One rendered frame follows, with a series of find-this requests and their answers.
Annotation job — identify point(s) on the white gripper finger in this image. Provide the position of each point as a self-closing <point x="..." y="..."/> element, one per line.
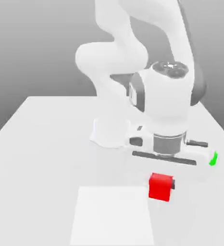
<point x="173" y="184"/>

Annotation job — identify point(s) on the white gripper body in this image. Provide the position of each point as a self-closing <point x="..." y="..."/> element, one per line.
<point x="181" y="167"/>

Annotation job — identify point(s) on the small red cube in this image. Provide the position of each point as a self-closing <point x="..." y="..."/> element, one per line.
<point x="159" y="187"/>

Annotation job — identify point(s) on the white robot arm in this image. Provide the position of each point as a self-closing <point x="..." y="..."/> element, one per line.
<point x="162" y="96"/>

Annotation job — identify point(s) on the small green cube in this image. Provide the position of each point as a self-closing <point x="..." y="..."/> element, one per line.
<point x="213" y="159"/>

